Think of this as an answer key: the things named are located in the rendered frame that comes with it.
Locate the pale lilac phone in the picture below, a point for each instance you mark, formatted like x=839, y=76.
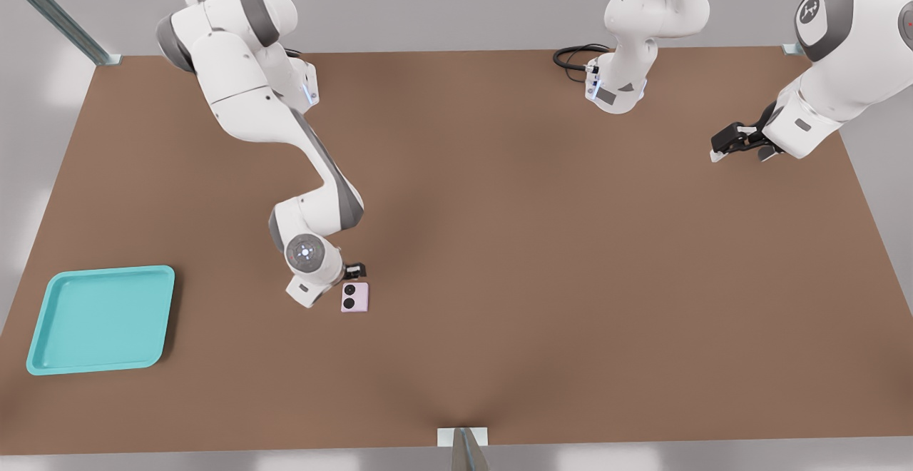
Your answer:
x=354, y=297

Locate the pale blue-green tray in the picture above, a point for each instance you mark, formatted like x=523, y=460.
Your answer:
x=101, y=320

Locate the silver frame post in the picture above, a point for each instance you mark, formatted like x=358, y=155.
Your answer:
x=57, y=13
x=465, y=448
x=793, y=49

